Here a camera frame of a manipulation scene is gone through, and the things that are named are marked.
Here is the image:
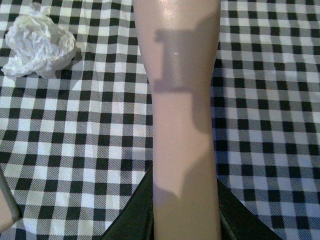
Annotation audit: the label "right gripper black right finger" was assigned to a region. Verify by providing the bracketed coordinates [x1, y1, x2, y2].
[217, 180, 280, 240]

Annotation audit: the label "beige hand brush black bristles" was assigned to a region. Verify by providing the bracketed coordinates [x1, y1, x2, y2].
[133, 0, 221, 240]

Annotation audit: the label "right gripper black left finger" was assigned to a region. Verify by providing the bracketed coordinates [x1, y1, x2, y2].
[101, 166, 154, 240]

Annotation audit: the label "black white checkered cloth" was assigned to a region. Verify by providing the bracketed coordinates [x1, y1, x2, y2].
[0, 0, 320, 240]

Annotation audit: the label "beige plastic dustpan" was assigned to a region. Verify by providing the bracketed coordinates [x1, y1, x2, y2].
[0, 171, 20, 233]

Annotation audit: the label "white paper ball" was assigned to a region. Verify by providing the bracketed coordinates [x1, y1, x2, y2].
[2, 2, 76, 79]

